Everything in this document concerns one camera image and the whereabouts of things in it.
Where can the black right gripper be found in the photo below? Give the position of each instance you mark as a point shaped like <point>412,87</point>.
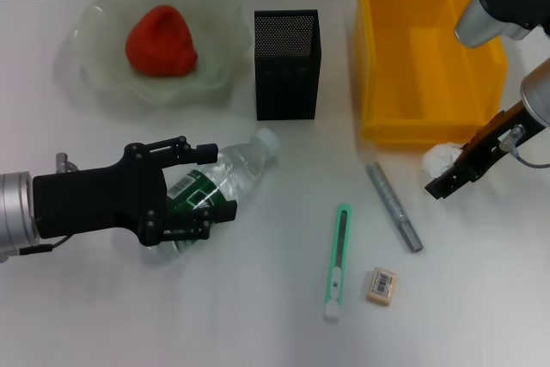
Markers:
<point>498,139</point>

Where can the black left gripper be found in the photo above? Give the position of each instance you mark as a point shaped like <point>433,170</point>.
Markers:
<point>94,199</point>

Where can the white paper ball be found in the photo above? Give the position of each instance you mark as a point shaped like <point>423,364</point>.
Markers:
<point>438,158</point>

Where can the clear water bottle green label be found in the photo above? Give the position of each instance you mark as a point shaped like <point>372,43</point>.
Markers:
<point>240,165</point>

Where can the red-orange fruit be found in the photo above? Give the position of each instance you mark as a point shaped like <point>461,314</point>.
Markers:
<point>161,44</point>

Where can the green utility knife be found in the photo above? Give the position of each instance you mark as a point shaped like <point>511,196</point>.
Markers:
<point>334,285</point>

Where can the grey metal pen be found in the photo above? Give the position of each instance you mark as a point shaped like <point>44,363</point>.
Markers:
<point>393,206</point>

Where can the beige eraser with barcode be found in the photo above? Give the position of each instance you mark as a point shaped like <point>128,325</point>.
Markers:
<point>381,287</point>

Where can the black mesh pen holder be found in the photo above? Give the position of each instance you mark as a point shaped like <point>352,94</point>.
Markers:
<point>288,92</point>

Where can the pale green glass fruit plate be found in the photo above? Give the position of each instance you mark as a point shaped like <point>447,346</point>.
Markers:
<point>215,19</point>

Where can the yellow plastic bin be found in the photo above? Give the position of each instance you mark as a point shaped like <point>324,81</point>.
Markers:
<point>429,83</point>

